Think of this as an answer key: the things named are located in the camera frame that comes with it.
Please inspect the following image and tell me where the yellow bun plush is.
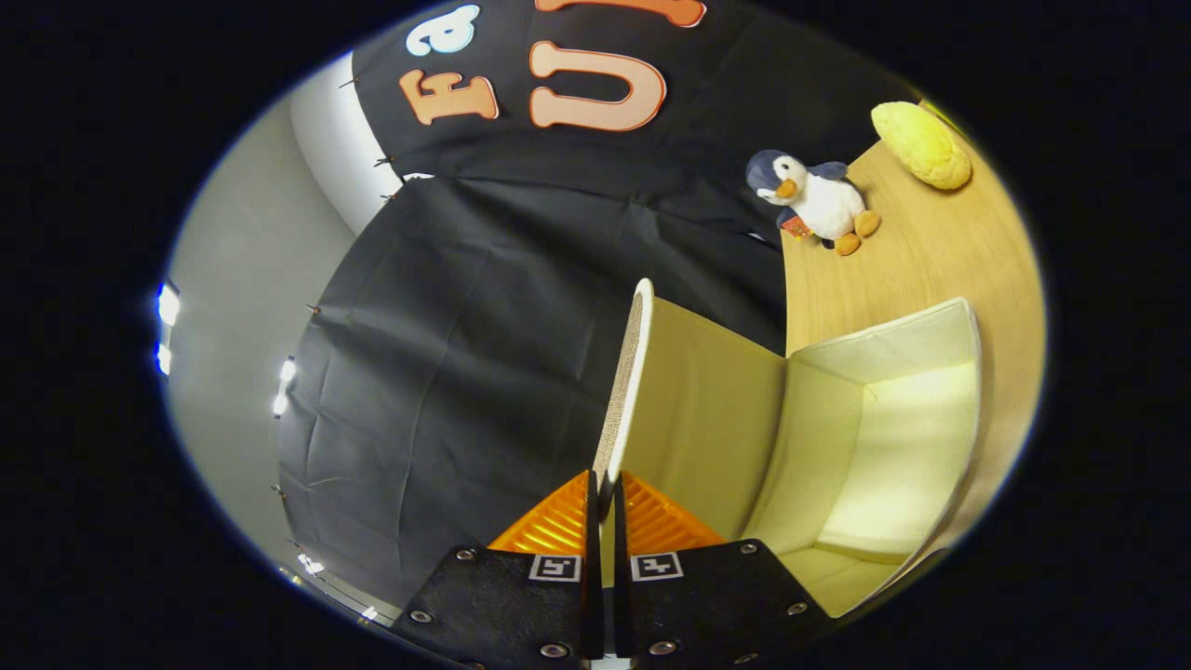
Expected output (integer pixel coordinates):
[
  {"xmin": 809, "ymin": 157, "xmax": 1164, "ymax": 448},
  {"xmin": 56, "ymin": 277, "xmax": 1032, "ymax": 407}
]
[{"xmin": 871, "ymin": 100, "xmax": 972, "ymax": 192}]

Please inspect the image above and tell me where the black backdrop cloth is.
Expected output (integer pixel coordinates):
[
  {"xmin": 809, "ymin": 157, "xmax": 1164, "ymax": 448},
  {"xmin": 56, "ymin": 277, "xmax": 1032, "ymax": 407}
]
[{"xmin": 277, "ymin": 0, "xmax": 931, "ymax": 608}]

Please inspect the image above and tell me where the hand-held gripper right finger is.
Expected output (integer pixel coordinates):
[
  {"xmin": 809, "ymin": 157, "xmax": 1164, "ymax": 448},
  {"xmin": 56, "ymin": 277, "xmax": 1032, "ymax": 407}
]
[{"xmin": 613, "ymin": 471, "xmax": 835, "ymax": 665}]

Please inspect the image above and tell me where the cream fabric storage box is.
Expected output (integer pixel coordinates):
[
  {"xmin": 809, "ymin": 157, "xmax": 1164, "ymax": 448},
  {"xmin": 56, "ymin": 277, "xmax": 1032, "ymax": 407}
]
[{"xmin": 594, "ymin": 278, "xmax": 984, "ymax": 620}]

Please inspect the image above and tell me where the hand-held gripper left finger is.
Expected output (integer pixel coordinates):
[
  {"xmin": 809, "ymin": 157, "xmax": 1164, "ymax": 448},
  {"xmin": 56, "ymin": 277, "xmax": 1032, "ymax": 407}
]
[{"xmin": 391, "ymin": 470, "xmax": 605, "ymax": 667}]

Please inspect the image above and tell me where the penguin plush toy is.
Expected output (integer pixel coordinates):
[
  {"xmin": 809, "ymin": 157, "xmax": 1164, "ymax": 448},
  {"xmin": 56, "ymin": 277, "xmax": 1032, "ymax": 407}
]
[{"xmin": 744, "ymin": 149, "xmax": 882, "ymax": 257}]

